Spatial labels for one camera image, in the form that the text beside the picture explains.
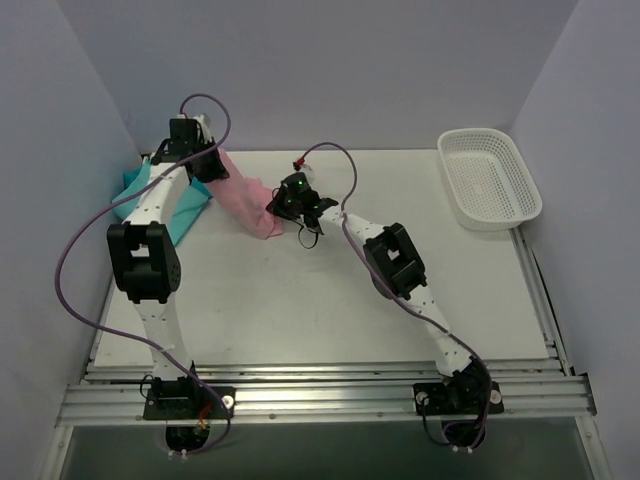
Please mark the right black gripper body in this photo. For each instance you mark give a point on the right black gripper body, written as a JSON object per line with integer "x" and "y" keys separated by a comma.
{"x": 279, "y": 206}

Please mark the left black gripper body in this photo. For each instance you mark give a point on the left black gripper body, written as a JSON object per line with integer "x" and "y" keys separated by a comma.
{"x": 211, "y": 167}

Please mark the pink t shirt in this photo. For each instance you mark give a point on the pink t shirt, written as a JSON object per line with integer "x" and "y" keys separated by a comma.
{"x": 245, "y": 199}

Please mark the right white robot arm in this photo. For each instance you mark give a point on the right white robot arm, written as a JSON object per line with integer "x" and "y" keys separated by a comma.
{"x": 395, "y": 267}

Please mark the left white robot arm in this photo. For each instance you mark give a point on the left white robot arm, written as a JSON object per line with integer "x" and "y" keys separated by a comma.
{"x": 144, "y": 260}

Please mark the teal folded t shirt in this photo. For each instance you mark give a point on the teal folded t shirt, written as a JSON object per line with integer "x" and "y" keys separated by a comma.
{"x": 175, "y": 202}

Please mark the white plastic basket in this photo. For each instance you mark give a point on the white plastic basket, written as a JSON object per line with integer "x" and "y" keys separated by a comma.
{"x": 486, "y": 180}

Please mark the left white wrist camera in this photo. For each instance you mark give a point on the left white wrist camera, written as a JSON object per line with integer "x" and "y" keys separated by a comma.
{"x": 204, "y": 123}

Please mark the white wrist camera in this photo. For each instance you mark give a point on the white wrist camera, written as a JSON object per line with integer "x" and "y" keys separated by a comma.
{"x": 300, "y": 165}
{"x": 204, "y": 123}

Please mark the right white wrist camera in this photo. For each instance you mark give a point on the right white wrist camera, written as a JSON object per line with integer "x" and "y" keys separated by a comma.
{"x": 300, "y": 165}

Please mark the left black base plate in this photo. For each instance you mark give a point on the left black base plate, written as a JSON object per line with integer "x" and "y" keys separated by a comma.
{"x": 199, "y": 404}

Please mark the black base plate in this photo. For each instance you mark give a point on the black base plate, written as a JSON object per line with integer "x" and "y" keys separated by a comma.
{"x": 446, "y": 399}
{"x": 199, "y": 404}

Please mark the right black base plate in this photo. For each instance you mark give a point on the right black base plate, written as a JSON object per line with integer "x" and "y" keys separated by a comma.
{"x": 446, "y": 399}

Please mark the aluminium rail frame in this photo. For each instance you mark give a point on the aluminium rail frame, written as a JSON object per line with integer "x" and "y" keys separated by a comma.
{"x": 360, "y": 417}

